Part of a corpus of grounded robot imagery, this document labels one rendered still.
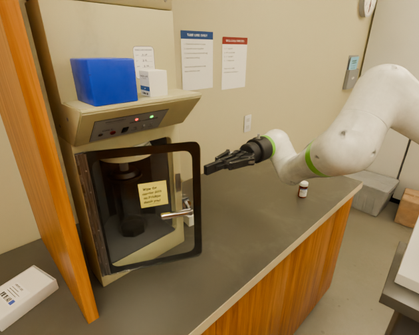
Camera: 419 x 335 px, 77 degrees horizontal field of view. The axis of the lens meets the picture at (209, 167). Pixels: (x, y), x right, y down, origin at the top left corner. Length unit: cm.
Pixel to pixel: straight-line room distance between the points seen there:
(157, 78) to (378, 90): 50
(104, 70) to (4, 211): 76
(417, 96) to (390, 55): 264
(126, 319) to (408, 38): 321
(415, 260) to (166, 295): 77
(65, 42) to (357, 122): 65
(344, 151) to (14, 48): 64
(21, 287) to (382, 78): 110
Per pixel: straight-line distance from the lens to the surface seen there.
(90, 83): 59
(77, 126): 62
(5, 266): 118
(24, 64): 58
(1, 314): 97
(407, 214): 326
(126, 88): 62
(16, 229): 125
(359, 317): 223
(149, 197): 75
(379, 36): 342
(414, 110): 75
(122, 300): 91
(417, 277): 107
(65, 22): 69
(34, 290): 98
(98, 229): 81
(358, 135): 64
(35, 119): 59
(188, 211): 74
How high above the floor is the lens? 162
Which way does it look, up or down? 24 degrees down
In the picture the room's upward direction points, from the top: straight up
